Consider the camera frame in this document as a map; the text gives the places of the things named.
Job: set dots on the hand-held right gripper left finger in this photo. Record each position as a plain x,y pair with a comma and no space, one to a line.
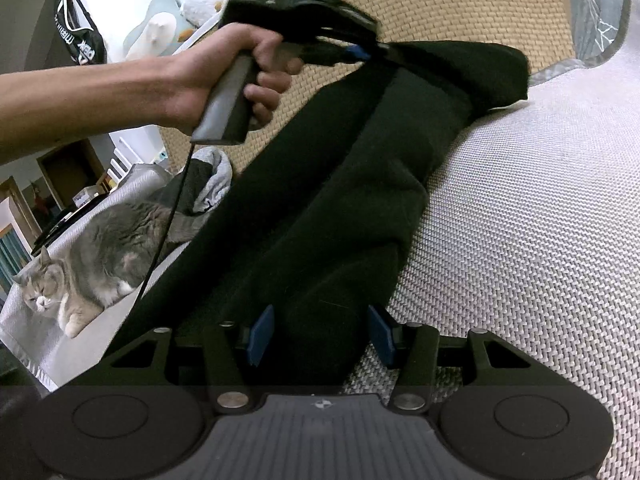
262,332

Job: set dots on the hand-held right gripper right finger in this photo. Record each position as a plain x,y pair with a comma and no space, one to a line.
381,332

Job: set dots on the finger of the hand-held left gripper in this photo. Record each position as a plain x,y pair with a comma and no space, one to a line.
355,25
359,52

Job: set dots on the person's left forearm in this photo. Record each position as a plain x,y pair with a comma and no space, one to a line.
75,105

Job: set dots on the grey and black clothes pile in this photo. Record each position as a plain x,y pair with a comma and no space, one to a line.
217,180

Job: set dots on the person's left hand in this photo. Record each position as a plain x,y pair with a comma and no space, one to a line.
210,70

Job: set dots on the folded woven rattan mattress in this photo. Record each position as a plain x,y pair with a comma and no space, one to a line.
450,5

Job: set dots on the teal cloud-shaped pillow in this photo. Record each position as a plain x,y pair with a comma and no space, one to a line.
155,30

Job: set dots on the grey and ginger cat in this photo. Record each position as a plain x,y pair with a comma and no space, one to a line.
100,250

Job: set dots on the black hanging bag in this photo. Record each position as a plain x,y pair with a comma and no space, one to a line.
75,30

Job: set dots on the grey patterned pillow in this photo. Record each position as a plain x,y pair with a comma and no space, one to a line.
595,25

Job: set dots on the dark wooden cabinet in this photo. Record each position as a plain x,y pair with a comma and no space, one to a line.
65,175

